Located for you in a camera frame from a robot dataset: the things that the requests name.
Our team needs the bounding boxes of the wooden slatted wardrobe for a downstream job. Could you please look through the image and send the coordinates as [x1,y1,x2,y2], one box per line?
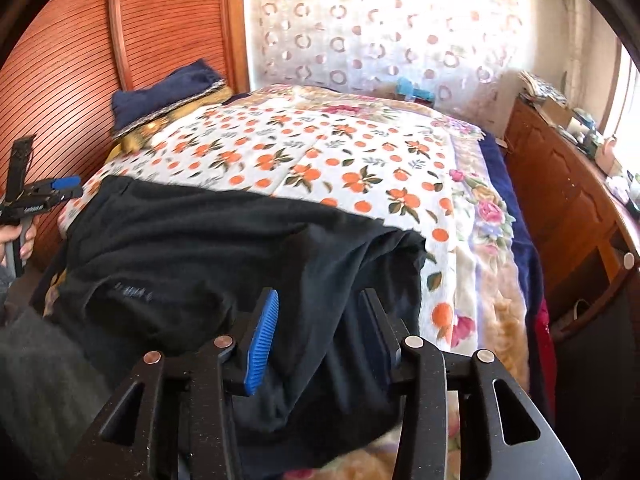
[0,0,248,261]

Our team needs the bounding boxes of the pink bottle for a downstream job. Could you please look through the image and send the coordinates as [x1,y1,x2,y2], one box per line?
[597,137,623,172]

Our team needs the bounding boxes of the cardboard box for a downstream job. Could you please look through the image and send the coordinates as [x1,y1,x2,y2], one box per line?
[540,97,573,128]

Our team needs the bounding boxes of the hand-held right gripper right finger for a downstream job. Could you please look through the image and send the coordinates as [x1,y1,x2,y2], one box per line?
[359,287,583,480]

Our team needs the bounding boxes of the orange fruit print blanket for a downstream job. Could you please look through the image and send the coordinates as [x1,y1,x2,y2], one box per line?
[57,102,481,351]

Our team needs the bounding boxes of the stack of folded cloths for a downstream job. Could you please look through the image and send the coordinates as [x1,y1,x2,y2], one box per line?
[517,70,568,106]

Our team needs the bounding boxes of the wooden cabinet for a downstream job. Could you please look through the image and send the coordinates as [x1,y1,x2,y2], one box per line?
[502,95,640,341]

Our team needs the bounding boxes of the person's left hand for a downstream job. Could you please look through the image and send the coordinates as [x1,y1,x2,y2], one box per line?
[0,220,39,267]

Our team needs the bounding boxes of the floral blanket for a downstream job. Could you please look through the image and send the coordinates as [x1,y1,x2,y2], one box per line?
[245,85,533,480]

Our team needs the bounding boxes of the person's grey clothing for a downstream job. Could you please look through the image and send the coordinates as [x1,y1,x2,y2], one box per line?
[0,260,113,480]

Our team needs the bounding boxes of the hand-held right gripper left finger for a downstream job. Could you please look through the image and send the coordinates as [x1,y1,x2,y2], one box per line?
[80,287,281,480]

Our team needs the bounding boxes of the red cloth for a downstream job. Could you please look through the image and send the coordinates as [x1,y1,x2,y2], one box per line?
[534,300,557,411]

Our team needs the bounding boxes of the bundled window curtain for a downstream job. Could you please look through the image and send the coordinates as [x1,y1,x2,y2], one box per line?
[555,0,621,111]

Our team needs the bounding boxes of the white crumpled tissue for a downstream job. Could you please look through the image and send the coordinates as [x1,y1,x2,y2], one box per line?
[607,175,633,204]

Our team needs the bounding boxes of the black printed t-shirt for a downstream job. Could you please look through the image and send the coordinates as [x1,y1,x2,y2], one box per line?
[30,175,428,466]

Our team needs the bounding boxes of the navy folded clothes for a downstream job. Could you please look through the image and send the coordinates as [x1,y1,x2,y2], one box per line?
[111,58,226,133]

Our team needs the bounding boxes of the sheer circle pattern curtain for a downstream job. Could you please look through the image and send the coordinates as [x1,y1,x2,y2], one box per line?
[247,0,556,126]

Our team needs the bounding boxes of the navy bed sheet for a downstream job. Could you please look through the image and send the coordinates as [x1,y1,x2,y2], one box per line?
[480,135,548,411]

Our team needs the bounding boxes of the wooden framed window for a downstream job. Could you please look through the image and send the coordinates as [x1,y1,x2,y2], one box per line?
[600,40,640,211]

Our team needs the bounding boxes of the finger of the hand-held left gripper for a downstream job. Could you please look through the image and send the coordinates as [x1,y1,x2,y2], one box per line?
[30,175,84,206]

